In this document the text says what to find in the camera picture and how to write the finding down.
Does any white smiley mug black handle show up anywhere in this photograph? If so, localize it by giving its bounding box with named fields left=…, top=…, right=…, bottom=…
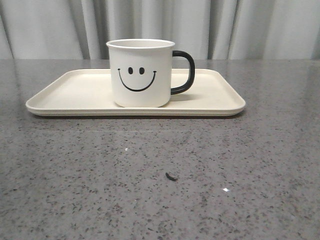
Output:
left=106, top=39, right=196, bottom=108

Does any small black debris piece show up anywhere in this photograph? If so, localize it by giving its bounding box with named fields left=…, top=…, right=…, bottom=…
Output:
left=165, top=172, right=178, bottom=182

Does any cream rectangular plastic tray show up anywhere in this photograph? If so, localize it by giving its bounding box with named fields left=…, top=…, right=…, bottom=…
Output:
left=25, top=68, right=246, bottom=117

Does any grey pleated curtain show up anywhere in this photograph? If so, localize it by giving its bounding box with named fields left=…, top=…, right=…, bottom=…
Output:
left=0, top=0, right=320, bottom=60

